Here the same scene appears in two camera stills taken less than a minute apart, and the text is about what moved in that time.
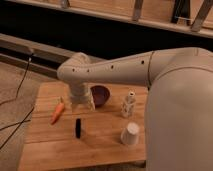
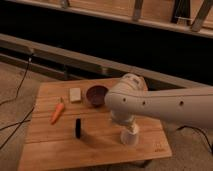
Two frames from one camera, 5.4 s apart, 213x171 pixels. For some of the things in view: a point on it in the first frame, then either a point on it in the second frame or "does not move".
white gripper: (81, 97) to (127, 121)
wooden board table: (63, 135) does not move
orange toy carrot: (59, 110) does not move
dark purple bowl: (100, 95) does not move
